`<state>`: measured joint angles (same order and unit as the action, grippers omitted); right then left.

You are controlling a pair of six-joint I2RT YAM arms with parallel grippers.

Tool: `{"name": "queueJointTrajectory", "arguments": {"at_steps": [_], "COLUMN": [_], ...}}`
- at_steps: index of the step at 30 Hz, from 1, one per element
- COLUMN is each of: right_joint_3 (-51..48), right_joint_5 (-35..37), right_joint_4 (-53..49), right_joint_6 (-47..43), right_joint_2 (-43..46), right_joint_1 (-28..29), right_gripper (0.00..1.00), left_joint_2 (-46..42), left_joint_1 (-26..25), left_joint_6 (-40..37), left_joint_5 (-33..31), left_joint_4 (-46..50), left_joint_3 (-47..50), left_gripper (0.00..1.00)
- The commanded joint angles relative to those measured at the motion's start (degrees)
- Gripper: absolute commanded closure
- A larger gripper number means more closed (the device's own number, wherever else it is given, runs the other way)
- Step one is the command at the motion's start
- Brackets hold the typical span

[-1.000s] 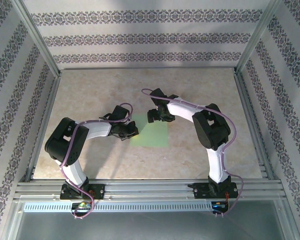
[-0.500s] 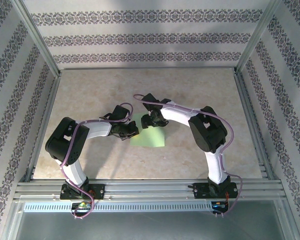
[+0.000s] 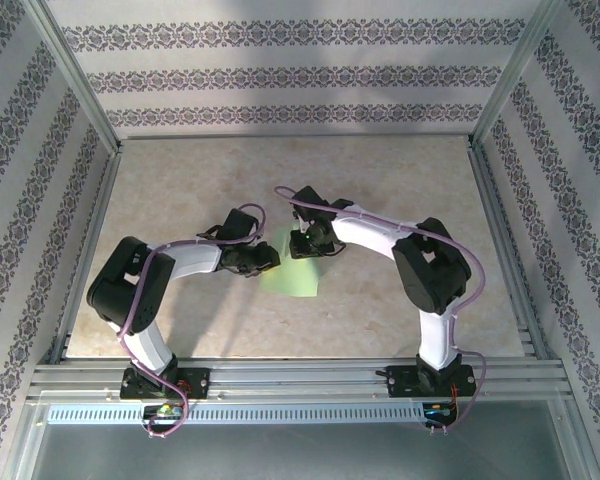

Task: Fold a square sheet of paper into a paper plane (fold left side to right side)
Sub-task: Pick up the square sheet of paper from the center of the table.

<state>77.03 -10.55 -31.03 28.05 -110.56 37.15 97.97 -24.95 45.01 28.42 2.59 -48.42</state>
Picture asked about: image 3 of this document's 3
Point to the aluminium side rail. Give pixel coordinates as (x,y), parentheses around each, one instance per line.
(82,260)
(512,260)

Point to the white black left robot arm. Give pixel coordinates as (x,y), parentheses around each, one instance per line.
(195,257)

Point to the aluminium frame post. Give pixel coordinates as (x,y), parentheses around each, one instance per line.
(517,75)
(75,80)

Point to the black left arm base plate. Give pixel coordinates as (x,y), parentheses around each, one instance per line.
(197,382)

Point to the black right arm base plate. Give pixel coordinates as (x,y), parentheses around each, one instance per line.
(402,381)

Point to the grey metal sheet panel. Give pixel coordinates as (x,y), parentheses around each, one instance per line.
(300,455)

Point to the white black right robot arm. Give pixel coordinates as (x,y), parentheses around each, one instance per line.
(367,231)

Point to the light green cloth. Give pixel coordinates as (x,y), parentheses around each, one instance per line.
(292,281)

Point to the aluminium mounting rail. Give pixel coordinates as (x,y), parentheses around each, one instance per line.
(295,376)

